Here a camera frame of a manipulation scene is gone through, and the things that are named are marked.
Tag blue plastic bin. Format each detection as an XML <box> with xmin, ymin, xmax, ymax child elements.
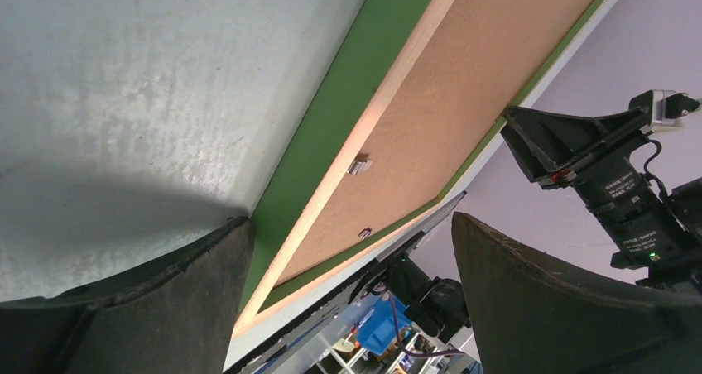
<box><xmin>356</xmin><ymin>300</ymin><xmax>396</xmax><ymax>356</ymax></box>

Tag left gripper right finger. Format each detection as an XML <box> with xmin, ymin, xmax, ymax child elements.
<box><xmin>451</xmin><ymin>212</ymin><xmax>701</xmax><ymax>373</ymax></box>

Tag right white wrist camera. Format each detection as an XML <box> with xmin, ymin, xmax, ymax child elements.
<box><xmin>628</xmin><ymin>89</ymin><xmax>701</xmax><ymax>128</ymax></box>

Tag wooden picture frame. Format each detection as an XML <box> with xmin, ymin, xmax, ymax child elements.
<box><xmin>233</xmin><ymin>0</ymin><xmax>603</xmax><ymax>335</ymax></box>

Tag metal turn clip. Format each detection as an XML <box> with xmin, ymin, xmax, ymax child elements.
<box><xmin>347</xmin><ymin>155</ymin><xmax>373</xmax><ymax>175</ymax></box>
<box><xmin>358</xmin><ymin>228</ymin><xmax>373</xmax><ymax>240</ymax></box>

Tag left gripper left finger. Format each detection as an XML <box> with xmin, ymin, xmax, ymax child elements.
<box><xmin>1</xmin><ymin>217</ymin><xmax>254</xmax><ymax>373</ymax></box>

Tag brown backing board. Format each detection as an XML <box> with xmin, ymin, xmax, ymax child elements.
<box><xmin>280</xmin><ymin>0</ymin><xmax>594</xmax><ymax>281</ymax></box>

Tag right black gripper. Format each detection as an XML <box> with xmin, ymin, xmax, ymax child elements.
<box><xmin>500</xmin><ymin>106</ymin><xmax>701</xmax><ymax>284</ymax></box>

